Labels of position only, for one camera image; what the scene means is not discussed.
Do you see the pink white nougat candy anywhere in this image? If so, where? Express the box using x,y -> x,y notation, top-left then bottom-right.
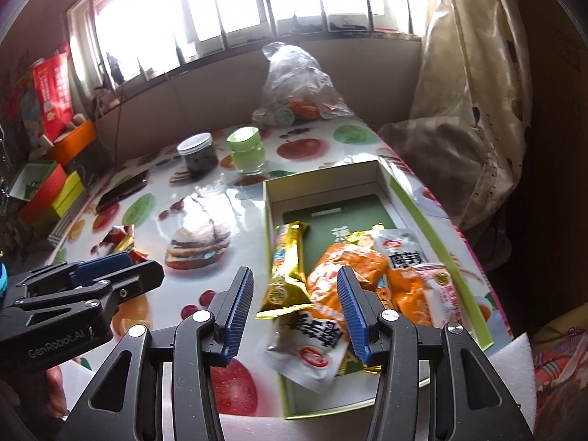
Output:
416,264 -> 463,329

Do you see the orange grey snack pouch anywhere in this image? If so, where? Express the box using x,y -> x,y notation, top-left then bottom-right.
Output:
259,311 -> 349,392

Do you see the long gold yellow snack bar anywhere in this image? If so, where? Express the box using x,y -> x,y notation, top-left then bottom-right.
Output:
256,221 -> 312,320

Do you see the gold candy bar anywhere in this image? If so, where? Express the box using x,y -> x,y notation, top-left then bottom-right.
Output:
114,235 -> 148,264

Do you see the person left hand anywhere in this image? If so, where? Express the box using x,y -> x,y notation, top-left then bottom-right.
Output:
30,366 -> 69,418

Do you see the red triangular snack pack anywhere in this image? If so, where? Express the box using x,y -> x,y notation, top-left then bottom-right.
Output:
98,224 -> 135,253

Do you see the yellow green box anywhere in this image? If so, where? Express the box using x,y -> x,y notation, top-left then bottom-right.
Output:
33,171 -> 85,236

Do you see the red storage box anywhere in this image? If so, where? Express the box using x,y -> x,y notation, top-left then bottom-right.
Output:
9,160 -> 67,225

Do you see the black white striped box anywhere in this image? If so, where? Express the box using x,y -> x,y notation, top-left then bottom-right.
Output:
47,189 -> 89,248

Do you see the black smartphone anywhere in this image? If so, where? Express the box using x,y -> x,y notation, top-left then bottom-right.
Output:
96,170 -> 150,213

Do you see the orange box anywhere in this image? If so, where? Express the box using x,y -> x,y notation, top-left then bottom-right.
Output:
47,121 -> 98,166

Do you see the dark jar white lid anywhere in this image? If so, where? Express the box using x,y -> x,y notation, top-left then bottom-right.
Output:
176,132 -> 218,180

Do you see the green cream jar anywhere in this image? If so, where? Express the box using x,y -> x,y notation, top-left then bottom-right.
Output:
226,126 -> 265,174

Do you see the red paper bag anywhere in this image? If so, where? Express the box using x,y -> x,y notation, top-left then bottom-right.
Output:
32,41 -> 74,142

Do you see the green white cardboard box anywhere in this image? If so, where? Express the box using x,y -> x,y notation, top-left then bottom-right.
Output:
258,160 -> 497,419

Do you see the clear plastic bag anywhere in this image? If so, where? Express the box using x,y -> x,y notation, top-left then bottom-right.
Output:
252,42 -> 354,128

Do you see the beige patterned curtain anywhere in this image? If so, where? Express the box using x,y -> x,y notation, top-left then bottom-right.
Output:
379,0 -> 532,230

